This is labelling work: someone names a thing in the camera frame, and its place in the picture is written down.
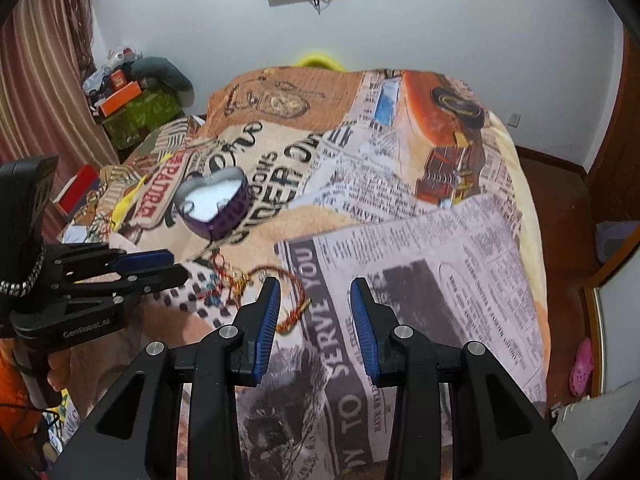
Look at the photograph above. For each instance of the green patterned box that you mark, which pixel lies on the green patterned box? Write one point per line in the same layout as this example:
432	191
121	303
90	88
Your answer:
142	117

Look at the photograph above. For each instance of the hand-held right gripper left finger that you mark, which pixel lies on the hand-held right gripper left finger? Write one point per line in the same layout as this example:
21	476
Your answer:
265	330

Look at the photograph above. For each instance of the orange cloth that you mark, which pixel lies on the orange cloth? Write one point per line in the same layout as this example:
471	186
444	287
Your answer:
12	400

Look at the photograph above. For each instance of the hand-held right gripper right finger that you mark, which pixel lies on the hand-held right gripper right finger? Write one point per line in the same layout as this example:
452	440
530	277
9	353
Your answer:
362	330

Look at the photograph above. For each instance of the newspaper print blanket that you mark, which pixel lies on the newspaper print blanket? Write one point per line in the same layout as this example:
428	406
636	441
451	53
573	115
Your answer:
400	260

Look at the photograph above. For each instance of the pink clog slipper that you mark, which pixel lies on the pink clog slipper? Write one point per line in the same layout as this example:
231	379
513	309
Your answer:
581	365

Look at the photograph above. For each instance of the striped pink curtain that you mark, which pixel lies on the striped pink curtain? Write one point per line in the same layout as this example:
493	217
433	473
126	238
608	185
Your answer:
40	85

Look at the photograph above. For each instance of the wooden wardrobe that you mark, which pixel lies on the wooden wardrobe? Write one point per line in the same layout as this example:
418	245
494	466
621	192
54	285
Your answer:
620	150

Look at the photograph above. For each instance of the orange flat box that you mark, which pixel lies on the orange flat box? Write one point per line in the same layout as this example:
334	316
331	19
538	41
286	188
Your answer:
120	100

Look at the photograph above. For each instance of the purple heart-shaped tin box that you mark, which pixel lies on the purple heart-shaped tin box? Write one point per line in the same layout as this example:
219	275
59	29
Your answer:
212	200

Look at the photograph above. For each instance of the white wall socket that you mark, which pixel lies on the white wall socket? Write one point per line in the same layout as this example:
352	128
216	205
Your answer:
513	119

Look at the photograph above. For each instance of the purple plastic bin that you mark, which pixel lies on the purple plastic bin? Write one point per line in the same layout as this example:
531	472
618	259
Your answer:
617	240

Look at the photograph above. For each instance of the wood-framed white panel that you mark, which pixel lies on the wood-framed white panel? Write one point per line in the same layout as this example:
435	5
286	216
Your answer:
620	330

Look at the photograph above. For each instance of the red book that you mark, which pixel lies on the red book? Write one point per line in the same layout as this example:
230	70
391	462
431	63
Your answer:
77	187

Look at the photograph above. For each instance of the grey cloth bundle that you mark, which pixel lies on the grey cloth bundle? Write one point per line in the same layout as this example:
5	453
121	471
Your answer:
162	77

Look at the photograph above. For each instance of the small orange carton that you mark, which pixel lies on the small orange carton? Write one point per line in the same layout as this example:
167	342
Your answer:
118	81

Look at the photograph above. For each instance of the person's left hand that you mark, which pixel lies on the person's left hand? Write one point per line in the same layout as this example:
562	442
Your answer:
59	370

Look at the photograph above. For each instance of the yellow paper strip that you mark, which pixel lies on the yellow paper strip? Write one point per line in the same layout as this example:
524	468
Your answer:
125	205

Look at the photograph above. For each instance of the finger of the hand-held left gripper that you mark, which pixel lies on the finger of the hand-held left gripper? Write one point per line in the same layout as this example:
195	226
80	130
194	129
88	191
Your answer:
160	280
145	259

